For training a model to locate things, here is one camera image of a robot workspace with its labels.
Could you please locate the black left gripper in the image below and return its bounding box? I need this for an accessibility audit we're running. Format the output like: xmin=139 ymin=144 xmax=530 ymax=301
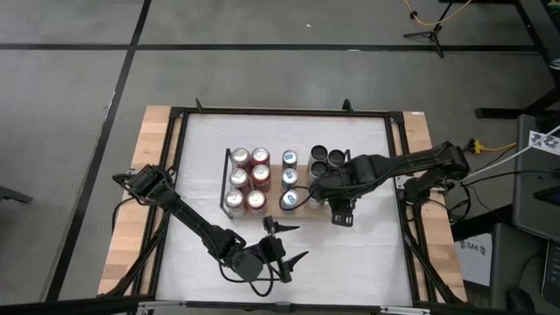
xmin=257 ymin=216 xmax=310 ymax=284

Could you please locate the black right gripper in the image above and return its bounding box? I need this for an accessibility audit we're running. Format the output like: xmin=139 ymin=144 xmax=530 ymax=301
xmin=308 ymin=168 xmax=359 ymax=228

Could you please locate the blue silver Red Bull can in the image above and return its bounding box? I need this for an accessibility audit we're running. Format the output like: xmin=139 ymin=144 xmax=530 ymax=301
xmin=280 ymin=168 xmax=300 ymax=192
xmin=279 ymin=189 xmax=301 ymax=215
xmin=281 ymin=150 xmax=299 ymax=170

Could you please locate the red Fanta can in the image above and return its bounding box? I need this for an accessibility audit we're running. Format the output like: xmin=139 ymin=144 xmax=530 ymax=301
xmin=251 ymin=164 xmax=272 ymax=190
xmin=245 ymin=189 xmax=268 ymax=216
xmin=250 ymin=146 xmax=271 ymax=166

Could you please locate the silver Diet Coke can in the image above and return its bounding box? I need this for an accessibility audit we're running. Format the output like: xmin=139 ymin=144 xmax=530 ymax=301
xmin=223 ymin=188 xmax=246 ymax=218
xmin=228 ymin=167 xmax=250 ymax=190
xmin=230 ymin=146 xmax=252 ymax=170

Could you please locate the wooden board tray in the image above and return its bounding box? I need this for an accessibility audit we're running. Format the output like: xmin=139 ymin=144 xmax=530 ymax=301
xmin=219 ymin=147 xmax=356 ymax=221

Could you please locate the grey cabinet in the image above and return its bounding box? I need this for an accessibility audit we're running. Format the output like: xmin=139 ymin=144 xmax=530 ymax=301
xmin=489 ymin=222 xmax=548 ymax=315

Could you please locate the grey desk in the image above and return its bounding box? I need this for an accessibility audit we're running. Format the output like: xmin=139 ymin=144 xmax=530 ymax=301
xmin=511 ymin=114 xmax=560 ymax=242

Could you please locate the black tripod stand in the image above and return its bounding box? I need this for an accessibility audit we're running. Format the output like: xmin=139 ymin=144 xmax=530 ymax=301
xmin=402 ymin=0 xmax=456 ymax=59

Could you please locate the printed white paper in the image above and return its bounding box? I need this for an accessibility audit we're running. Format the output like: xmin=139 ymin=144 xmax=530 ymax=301
xmin=528 ymin=129 xmax=560 ymax=157

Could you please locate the black stand foot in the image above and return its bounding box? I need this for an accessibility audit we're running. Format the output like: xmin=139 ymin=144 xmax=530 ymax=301
xmin=0 ymin=185 xmax=34 ymax=205

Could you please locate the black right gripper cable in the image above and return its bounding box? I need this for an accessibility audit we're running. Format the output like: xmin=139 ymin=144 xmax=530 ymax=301
xmin=286 ymin=185 xmax=319 ymax=213

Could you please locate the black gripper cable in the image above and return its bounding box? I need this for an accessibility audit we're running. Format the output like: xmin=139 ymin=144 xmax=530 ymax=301
xmin=286 ymin=185 xmax=319 ymax=213
xmin=218 ymin=257 xmax=282 ymax=298

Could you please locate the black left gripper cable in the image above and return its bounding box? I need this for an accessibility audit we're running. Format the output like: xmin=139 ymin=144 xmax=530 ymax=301
xmin=218 ymin=257 xmax=282 ymax=298

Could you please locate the black aluminium table frame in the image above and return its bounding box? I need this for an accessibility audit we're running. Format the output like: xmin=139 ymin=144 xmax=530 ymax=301
xmin=0 ymin=98 xmax=482 ymax=315

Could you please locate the yellow cable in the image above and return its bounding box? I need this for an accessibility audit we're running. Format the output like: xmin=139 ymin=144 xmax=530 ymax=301
xmin=401 ymin=0 xmax=473 ymax=27
xmin=467 ymin=138 xmax=518 ymax=154

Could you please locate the white cable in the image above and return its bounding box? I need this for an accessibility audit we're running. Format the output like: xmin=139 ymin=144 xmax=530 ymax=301
xmin=463 ymin=124 xmax=560 ymax=183

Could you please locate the black desk frame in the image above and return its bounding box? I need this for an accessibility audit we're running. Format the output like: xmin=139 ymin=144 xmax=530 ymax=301
xmin=474 ymin=0 xmax=560 ymax=119

